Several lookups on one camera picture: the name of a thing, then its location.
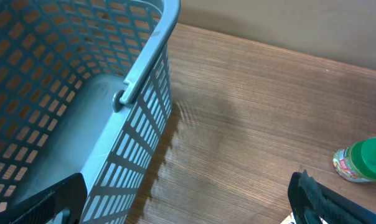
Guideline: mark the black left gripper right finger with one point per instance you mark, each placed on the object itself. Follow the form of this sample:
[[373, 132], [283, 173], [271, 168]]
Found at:
[[313, 203]]

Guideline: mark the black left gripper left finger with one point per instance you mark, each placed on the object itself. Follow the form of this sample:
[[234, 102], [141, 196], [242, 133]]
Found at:
[[66, 197]]

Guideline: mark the green lid glass jar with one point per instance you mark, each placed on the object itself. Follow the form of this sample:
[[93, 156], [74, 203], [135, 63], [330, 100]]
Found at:
[[357, 163]]

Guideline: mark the white brown snack pouch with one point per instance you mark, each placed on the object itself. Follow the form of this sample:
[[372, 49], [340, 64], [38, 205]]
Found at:
[[292, 219]]

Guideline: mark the grey plastic shopping basket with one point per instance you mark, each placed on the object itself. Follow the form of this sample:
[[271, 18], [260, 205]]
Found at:
[[84, 88]]

